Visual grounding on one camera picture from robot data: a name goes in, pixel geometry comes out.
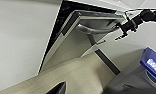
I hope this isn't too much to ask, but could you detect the steel dishwasher handle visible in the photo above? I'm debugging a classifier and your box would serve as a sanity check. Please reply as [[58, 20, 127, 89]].
[[76, 23, 124, 35]]

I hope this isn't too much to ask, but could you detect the stainless steel dishwasher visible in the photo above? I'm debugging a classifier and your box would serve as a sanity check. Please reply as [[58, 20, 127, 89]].
[[37, 0, 128, 74]]

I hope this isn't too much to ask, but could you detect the white drawer unit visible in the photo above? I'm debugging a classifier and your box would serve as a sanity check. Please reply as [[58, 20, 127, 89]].
[[90, 13, 156, 58]]

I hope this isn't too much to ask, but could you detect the dark cabinet toe kick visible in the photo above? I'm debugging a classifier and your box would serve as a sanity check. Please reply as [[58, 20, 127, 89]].
[[93, 48, 122, 76]]

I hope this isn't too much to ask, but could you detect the grey bin blue lid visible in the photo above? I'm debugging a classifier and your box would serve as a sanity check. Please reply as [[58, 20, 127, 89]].
[[137, 46, 156, 94]]

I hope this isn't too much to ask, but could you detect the white two-door base cabinet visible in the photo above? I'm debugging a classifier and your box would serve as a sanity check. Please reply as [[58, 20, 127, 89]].
[[0, 0, 63, 94]]

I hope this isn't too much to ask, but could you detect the metal drawer handle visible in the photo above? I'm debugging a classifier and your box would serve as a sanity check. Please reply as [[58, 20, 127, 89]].
[[95, 39, 108, 46]]

